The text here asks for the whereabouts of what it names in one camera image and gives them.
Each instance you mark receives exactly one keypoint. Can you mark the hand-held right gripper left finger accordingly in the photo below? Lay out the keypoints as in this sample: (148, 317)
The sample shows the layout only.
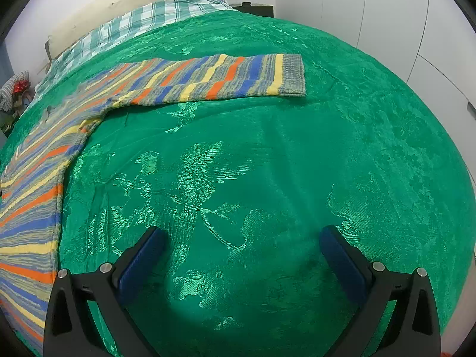
(143, 264)

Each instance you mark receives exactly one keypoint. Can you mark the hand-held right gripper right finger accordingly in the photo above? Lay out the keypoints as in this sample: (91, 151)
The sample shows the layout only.
(342, 262)

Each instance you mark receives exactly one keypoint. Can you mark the striped knit sweater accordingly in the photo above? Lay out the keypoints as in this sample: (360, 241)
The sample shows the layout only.
(208, 78)

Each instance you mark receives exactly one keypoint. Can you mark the pile of clothes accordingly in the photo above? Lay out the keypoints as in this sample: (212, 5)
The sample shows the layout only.
(15, 89)

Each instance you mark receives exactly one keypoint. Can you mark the green patterned blanket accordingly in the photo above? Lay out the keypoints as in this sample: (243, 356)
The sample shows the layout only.
(260, 156)

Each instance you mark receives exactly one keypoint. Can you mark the teal plaid bed sheet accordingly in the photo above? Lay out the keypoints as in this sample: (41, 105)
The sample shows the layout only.
(148, 15)

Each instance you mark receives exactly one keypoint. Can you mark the white wardrobe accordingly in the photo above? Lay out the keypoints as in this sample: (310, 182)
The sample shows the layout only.
(390, 7)

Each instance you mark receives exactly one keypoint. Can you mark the dark nightstand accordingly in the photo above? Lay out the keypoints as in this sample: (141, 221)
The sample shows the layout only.
(260, 9)

